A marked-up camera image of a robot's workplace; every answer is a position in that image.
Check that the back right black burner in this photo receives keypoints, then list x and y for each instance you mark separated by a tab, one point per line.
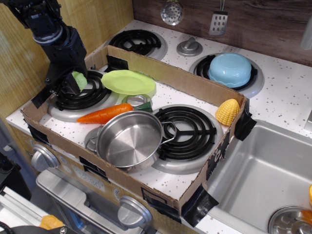
252	88

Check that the black burner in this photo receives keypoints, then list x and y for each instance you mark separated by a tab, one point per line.
69	107
143	42
252	88
195	134

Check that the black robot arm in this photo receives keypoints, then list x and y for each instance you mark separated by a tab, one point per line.
30	11

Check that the silver front stove knob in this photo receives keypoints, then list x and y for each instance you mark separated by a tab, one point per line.
91	139

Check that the silver oven door handle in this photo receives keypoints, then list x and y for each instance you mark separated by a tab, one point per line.
83	210

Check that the stainless steel pan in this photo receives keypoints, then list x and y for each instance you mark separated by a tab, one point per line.
131	141

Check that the hanging metal spatula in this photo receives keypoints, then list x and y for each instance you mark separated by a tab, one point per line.
219	21

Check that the silver oven knob left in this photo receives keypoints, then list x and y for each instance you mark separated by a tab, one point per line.
43	159

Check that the back left black burner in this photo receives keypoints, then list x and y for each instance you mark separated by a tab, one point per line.
143	42

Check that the black device left edge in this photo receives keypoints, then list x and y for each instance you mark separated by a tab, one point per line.
11	174

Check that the brown cardboard fence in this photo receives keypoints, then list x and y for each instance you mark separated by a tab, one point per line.
177	202

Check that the hanging metal strainer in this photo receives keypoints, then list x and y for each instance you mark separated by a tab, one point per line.
172	12

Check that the light green toy broccoli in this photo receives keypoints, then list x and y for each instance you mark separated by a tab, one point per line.
80	79

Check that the front left black burner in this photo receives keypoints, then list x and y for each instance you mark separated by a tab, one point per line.
69	107

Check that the light green plastic plate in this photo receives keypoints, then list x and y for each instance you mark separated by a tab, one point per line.
128	82

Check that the stainless steel sink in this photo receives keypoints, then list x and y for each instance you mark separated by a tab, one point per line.
270	169

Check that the silver middle stove knob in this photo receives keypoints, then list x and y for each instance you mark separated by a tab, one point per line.
137	100

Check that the yellow toy corn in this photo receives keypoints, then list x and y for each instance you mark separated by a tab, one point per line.
227	112

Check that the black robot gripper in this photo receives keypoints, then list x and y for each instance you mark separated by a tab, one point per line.
64	48

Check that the silver sink drain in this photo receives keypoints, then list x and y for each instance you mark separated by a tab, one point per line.
288	220

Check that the silver back stove knob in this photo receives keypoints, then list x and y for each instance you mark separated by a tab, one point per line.
189	48

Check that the front right black burner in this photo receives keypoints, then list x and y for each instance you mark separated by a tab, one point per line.
195	134

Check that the light blue upturned bowl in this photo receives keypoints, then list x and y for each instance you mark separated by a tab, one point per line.
230	69

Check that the orange toy carrot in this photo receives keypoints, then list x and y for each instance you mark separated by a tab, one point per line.
104	115

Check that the silver stove knob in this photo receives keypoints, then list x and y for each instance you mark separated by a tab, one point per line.
137	100
189	48
91	139

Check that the orange toy in sink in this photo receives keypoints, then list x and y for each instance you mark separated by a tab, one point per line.
307	214

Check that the silver oven knob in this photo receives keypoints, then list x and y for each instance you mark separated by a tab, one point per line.
132	213
43	159

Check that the silver oven knob right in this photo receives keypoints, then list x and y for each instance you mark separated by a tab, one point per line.
132	213

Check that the orange object bottom left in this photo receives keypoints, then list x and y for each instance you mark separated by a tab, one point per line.
49	222

